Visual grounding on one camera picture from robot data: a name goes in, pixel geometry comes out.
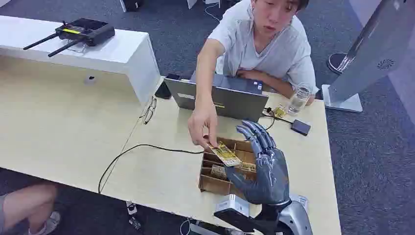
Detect person's right hand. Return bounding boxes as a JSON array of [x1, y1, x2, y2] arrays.
[[187, 102, 219, 150]]

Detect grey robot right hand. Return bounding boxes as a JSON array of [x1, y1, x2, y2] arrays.
[[224, 120, 292, 207]]

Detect clear glass jar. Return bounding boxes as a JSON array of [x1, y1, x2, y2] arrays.
[[287, 82, 313, 116]]

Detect small black box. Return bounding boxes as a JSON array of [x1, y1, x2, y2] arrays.
[[291, 119, 312, 137]]

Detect grey laptop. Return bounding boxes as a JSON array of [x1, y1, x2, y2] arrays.
[[163, 71, 270, 123]]

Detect small yellow packet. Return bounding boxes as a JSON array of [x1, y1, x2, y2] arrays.
[[272, 103, 288, 118]]

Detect flat grey device with sticker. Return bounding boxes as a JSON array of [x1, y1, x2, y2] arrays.
[[290, 194, 309, 215]]

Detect black round base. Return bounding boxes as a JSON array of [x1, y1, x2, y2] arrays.
[[326, 52, 349, 75]]

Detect black phone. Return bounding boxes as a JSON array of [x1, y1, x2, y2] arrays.
[[154, 73, 182, 99]]

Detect eyeglasses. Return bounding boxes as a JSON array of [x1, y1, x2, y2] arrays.
[[139, 96, 158, 125]]

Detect wooden card box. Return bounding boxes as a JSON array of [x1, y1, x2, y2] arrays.
[[198, 136, 260, 197]]

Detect person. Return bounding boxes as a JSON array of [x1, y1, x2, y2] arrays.
[[187, 0, 320, 150]]

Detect silver kiosk stand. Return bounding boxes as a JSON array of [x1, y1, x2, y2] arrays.
[[322, 0, 415, 114]]

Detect white desk shelf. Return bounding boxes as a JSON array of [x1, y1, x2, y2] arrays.
[[0, 15, 162, 106]]

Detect black floor box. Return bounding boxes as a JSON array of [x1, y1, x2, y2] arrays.
[[120, 0, 145, 13]]

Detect clear plastic stand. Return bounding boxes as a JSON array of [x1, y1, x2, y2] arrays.
[[66, 42, 88, 54]]

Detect black remote controller with antennas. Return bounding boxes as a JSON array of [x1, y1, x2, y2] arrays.
[[23, 18, 115, 58]]

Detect grey shoe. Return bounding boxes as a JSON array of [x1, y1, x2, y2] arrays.
[[28, 211, 62, 235]]

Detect seated person's leg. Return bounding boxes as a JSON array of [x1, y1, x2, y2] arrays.
[[0, 183, 59, 235]]

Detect short black cable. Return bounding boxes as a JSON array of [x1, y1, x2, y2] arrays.
[[262, 107, 294, 125]]

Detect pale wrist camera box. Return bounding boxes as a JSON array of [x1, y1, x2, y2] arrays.
[[215, 194, 250, 218]]

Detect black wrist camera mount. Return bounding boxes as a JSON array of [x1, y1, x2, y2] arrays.
[[213, 207, 260, 234]]

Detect long black cable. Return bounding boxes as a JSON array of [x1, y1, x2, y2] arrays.
[[97, 112, 276, 194]]

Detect white floor cable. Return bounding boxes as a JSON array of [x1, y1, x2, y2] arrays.
[[179, 218, 192, 235]]

